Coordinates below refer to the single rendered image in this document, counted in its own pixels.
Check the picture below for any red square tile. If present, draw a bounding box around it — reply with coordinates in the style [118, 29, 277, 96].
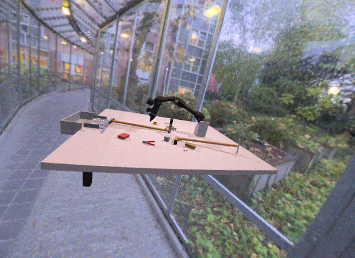
[118, 133, 130, 140]

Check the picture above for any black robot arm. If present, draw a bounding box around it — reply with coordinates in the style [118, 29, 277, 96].
[146, 96, 205, 123]

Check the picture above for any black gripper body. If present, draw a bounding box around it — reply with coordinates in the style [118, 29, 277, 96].
[149, 107, 158, 118]

